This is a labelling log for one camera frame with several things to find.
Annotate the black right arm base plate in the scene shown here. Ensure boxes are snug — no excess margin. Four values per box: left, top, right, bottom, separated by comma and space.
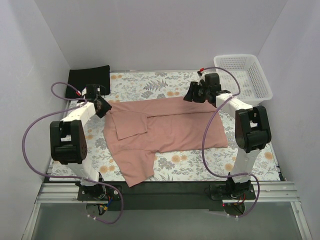
204, 178, 256, 200

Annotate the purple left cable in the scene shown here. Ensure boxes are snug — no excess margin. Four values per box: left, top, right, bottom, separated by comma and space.
22, 82, 125, 225

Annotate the folded black t shirt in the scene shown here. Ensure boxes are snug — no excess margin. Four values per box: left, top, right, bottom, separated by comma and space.
67, 65, 111, 96

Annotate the aluminium frame rail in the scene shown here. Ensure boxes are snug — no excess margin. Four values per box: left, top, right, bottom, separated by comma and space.
23, 181, 312, 240

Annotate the pink t shirt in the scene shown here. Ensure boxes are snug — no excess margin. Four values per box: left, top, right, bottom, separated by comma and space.
103, 97, 228, 187

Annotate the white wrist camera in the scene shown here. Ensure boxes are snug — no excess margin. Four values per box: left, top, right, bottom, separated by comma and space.
197, 68, 206, 86
75, 87, 87, 97

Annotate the white plastic basket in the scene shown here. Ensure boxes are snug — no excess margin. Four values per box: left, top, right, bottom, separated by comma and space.
213, 54, 273, 106

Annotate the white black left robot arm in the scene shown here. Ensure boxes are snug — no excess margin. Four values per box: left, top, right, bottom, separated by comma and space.
49, 84, 112, 200

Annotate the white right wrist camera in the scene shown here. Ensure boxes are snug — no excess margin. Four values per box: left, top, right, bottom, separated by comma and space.
197, 68, 206, 86

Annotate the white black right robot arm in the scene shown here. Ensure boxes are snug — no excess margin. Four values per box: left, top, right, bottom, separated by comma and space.
183, 68, 272, 199

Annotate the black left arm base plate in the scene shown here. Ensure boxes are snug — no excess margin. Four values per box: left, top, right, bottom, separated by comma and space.
75, 182, 122, 201

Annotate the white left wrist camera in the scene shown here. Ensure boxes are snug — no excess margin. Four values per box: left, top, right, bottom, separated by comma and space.
75, 87, 87, 97

